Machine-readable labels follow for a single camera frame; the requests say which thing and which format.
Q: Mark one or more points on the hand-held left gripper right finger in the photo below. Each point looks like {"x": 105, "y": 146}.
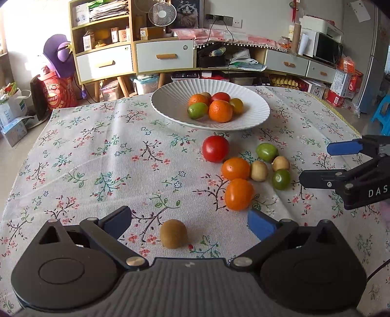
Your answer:
{"x": 260, "y": 224}

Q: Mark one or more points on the black flat panel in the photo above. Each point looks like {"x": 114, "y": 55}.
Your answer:
{"x": 38, "y": 94}

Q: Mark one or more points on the wall socket with plugs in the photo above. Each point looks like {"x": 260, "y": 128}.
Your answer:
{"x": 218, "y": 17}

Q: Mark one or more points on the pink patterned table runner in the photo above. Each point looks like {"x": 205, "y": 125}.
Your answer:
{"x": 253, "y": 39}

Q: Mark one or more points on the clear bin blue lid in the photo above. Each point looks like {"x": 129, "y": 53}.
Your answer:
{"x": 146, "y": 85}

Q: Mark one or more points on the blue plastic stool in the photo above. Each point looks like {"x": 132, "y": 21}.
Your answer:
{"x": 382, "y": 115}

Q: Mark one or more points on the white blue carton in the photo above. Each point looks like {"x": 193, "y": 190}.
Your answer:
{"x": 339, "y": 82}

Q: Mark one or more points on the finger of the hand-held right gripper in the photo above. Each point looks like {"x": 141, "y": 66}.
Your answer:
{"x": 344, "y": 147}
{"x": 323, "y": 178}

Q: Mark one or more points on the floral tablecloth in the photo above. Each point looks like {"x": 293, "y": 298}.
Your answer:
{"x": 122, "y": 170}

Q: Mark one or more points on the yellow-orange tomato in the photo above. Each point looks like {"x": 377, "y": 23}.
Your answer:
{"x": 237, "y": 105}

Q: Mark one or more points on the red round gift box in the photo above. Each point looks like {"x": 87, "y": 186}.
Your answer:
{"x": 58, "y": 94}

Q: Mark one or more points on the white wall paper sheet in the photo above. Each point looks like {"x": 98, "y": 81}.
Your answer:
{"x": 359, "y": 10}

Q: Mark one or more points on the orange snack packet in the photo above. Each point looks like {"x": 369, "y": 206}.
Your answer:
{"x": 349, "y": 65}

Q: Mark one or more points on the red tomato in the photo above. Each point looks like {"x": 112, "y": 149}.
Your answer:
{"x": 221, "y": 96}
{"x": 215, "y": 149}

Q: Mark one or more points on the clear bin dark lid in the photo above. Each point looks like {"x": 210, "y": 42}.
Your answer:
{"x": 184, "y": 75}

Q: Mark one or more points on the white carton of clutter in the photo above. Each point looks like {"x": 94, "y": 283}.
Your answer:
{"x": 12, "y": 106}

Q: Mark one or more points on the orange tomato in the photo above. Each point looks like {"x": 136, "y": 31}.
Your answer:
{"x": 239, "y": 194}
{"x": 235, "y": 168}

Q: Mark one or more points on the clear bin pink contents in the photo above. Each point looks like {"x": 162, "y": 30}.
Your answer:
{"x": 109, "y": 90}

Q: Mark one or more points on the small white box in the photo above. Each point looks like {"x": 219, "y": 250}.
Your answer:
{"x": 114, "y": 35}

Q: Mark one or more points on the mandarin orange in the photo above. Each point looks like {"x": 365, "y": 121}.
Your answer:
{"x": 220, "y": 111}
{"x": 197, "y": 99}

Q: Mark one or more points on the grey refrigerator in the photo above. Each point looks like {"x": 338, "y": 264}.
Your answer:
{"x": 373, "y": 76}

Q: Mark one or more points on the microwave oven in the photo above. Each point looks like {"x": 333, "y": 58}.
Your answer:
{"x": 326, "y": 48}

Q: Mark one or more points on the cardboard tube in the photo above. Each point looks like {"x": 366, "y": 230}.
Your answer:
{"x": 296, "y": 38}

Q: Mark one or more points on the tan longan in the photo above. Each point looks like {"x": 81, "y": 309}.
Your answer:
{"x": 280, "y": 163}
{"x": 259, "y": 171}

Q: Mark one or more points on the small pink box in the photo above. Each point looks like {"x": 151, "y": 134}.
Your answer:
{"x": 122, "y": 35}

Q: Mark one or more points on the grey wall socket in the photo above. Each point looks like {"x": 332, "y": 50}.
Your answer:
{"x": 228, "y": 20}
{"x": 238, "y": 23}

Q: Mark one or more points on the green jujube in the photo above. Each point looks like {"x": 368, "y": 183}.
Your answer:
{"x": 197, "y": 111}
{"x": 267, "y": 151}

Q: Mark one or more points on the low wooden drawer cabinet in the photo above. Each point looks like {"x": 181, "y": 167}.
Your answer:
{"x": 160, "y": 80}

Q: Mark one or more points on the white desk fan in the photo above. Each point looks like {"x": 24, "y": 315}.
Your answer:
{"x": 162, "y": 14}

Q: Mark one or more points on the pile of magazines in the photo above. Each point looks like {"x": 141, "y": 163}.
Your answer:
{"x": 106, "y": 10}

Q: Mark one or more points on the dark green tomato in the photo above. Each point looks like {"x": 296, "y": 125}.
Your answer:
{"x": 281, "y": 179}

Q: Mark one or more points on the cat picture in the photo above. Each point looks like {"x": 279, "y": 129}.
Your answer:
{"x": 187, "y": 12}

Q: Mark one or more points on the tall wooden shelf cabinet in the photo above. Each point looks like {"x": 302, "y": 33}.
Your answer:
{"x": 77, "y": 38}

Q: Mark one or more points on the glass jar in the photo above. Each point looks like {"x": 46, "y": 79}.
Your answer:
{"x": 285, "y": 43}

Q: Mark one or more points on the pale blue drawer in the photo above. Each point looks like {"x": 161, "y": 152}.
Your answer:
{"x": 274, "y": 61}
{"x": 313, "y": 70}

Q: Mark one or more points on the light blue tissue box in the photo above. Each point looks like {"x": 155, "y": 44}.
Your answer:
{"x": 15, "y": 131}

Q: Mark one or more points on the rolled white paper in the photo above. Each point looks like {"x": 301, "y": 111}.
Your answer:
{"x": 303, "y": 44}

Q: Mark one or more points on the red hanging ornament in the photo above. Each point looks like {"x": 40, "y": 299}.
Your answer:
{"x": 293, "y": 4}

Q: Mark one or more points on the white drawer round lock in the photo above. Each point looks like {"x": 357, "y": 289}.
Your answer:
{"x": 146, "y": 64}

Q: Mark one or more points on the purple plush toy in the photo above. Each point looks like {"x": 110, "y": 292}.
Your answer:
{"x": 54, "y": 51}

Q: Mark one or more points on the white appliance box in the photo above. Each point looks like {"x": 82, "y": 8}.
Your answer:
{"x": 313, "y": 24}

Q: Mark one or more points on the white patterned box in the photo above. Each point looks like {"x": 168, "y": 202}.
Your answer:
{"x": 315, "y": 90}

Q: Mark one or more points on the tray of gold ingots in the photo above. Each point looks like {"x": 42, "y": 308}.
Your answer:
{"x": 285, "y": 83}

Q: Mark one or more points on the white blue printed box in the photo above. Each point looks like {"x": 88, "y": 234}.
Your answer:
{"x": 82, "y": 15}

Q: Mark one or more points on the white ribbed plate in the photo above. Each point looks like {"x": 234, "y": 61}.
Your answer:
{"x": 170, "y": 103}

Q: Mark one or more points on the red snack box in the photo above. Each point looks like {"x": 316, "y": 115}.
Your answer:
{"x": 333, "y": 97}

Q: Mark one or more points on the brown kiwi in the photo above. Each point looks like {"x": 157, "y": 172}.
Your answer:
{"x": 173, "y": 233}
{"x": 207, "y": 94}

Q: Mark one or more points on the flat cardboard box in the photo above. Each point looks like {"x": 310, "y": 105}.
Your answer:
{"x": 152, "y": 33}

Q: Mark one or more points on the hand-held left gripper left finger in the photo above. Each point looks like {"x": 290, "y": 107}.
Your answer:
{"x": 120, "y": 218}

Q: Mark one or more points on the stack of papers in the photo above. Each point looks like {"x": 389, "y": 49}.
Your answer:
{"x": 245, "y": 62}

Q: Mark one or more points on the black storage case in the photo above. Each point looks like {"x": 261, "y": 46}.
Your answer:
{"x": 210, "y": 62}

